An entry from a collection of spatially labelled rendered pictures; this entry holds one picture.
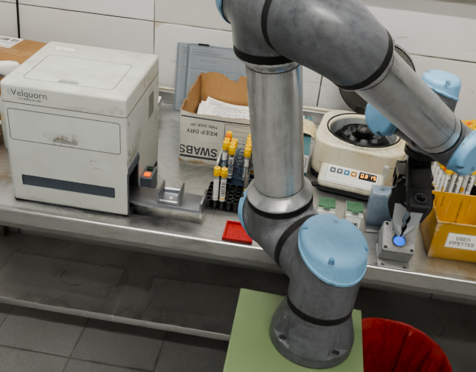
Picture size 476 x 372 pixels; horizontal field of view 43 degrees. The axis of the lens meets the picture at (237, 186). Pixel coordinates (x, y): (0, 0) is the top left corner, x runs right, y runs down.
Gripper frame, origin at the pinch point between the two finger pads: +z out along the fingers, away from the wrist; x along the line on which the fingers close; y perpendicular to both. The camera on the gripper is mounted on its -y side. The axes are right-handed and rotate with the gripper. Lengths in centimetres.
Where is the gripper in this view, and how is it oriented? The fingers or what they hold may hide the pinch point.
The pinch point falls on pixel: (401, 233)
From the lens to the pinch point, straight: 136.1
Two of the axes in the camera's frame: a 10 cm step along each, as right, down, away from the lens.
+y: 1.5, -5.2, 8.4
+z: -0.8, 8.4, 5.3
